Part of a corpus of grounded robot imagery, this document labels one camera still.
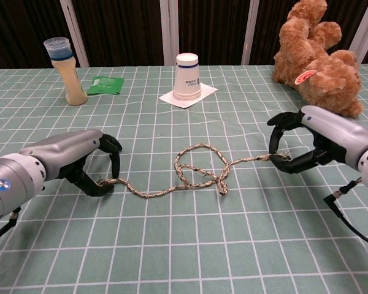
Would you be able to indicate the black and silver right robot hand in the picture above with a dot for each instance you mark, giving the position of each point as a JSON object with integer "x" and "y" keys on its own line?
{"x": 331, "y": 128}

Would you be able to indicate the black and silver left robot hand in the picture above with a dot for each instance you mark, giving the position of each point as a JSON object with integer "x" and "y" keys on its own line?
{"x": 64, "y": 147}

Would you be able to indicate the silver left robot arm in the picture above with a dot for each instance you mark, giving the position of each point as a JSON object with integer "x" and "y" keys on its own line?
{"x": 6, "y": 183}

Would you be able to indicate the brown plush teddy bear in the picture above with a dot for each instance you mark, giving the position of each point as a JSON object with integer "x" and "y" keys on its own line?
{"x": 319, "y": 61}

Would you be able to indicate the green foil packet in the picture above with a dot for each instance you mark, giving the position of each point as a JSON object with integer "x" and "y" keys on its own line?
{"x": 105, "y": 85}

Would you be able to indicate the white square card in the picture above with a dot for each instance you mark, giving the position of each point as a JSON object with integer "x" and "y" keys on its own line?
{"x": 208, "y": 90}

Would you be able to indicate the white paper cup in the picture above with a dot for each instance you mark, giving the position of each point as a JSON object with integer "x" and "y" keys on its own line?
{"x": 187, "y": 79}

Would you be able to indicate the green checked tablecloth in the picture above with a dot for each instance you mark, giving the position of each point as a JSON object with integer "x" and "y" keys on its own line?
{"x": 184, "y": 245}

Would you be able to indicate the white frame post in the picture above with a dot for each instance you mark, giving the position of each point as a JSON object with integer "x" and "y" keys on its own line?
{"x": 251, "y": 30}
{"x": 170, "y": 30}
{"x": 75, "y": 33}
{"x": 366, "y": 30}

